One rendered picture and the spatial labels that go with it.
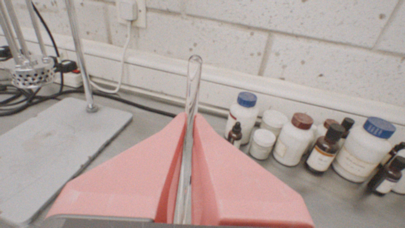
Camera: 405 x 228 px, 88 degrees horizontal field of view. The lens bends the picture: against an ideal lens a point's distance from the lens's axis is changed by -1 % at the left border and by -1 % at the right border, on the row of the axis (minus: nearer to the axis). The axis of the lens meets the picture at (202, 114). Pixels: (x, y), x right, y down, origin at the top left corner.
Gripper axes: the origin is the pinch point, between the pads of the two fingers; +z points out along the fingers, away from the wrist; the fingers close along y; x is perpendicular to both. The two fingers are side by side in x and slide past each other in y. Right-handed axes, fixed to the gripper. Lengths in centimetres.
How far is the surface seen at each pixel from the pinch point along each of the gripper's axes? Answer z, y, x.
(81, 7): 58, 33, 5
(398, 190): 17, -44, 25
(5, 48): 58, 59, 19
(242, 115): 28.4, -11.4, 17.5
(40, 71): 23.4, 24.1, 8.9
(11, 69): 21.9, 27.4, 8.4
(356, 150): 21.1, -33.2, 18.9
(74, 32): 35.1, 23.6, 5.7
